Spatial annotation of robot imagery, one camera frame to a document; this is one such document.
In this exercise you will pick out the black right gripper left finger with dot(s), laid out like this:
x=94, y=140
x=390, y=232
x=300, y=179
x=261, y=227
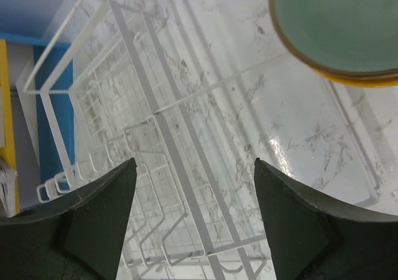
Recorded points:
x=79, y=235

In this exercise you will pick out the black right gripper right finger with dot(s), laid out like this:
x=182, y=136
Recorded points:
x=312, y=235

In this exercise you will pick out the orange yellow bowl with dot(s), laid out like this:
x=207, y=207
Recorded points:
x=382, y=82

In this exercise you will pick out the mint green bowl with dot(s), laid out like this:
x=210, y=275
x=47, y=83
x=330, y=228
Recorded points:
x=349, y=35

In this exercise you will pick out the grey setup guide booklet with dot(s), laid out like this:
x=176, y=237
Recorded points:
x=8, y=190

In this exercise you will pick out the blue pink yellow shelf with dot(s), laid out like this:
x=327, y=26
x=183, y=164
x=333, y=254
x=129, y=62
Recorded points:
x=23, y=24

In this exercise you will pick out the white wire dish rack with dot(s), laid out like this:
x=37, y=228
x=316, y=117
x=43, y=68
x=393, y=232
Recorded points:
x=138, y=88

